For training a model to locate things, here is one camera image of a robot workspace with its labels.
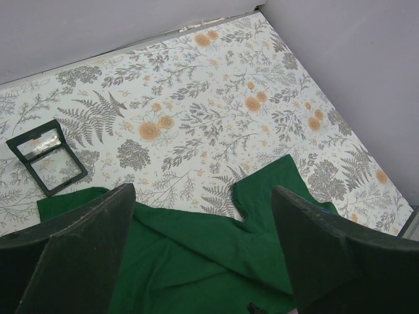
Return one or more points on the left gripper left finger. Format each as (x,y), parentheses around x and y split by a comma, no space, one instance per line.
(70,263)

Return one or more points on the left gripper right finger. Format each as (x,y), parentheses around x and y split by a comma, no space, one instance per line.
(338,266)

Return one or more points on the dark green t-shirt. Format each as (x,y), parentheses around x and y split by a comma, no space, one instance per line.
(183,262)

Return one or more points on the floral patterned table mat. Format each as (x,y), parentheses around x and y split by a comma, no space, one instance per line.
(184,118)

